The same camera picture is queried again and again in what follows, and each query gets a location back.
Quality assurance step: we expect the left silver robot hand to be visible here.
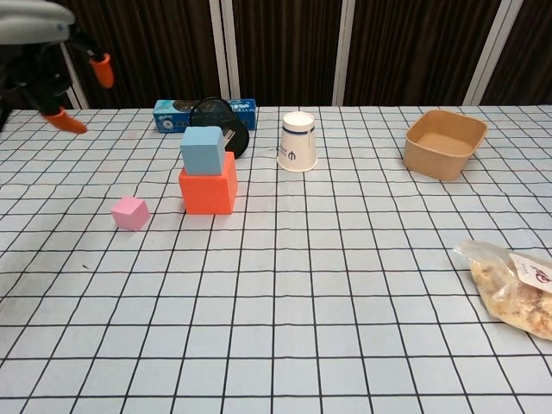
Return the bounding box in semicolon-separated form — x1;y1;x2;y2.
0;0;115;135

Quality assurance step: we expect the small pink foam block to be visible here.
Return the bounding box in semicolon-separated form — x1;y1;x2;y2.
110;196;151;232

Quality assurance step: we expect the blue block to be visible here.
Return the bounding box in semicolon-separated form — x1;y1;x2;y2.
179;126;227;177

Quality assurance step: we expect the large orange foam block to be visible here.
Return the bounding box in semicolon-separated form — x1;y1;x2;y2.
179;150;239;216

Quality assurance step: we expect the blue cookie box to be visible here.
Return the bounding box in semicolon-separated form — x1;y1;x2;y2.
153;97;259;135

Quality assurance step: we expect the black mesh pen holder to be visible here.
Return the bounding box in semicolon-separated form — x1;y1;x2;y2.
190;97;251;159

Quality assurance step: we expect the black white-framed folding screen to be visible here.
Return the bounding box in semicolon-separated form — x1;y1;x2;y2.
0;0;552;110

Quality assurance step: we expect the white paper cup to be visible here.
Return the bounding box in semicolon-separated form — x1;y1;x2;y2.
276;110;319;173

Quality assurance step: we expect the checkered light blue tablecloth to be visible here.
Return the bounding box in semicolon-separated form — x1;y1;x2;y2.
0;104;552;414

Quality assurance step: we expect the brown paper bowl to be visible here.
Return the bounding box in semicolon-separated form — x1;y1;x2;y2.
403;109;489;183

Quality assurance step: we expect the clear snack bag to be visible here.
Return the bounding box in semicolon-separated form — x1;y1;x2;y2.
453;240;552;340

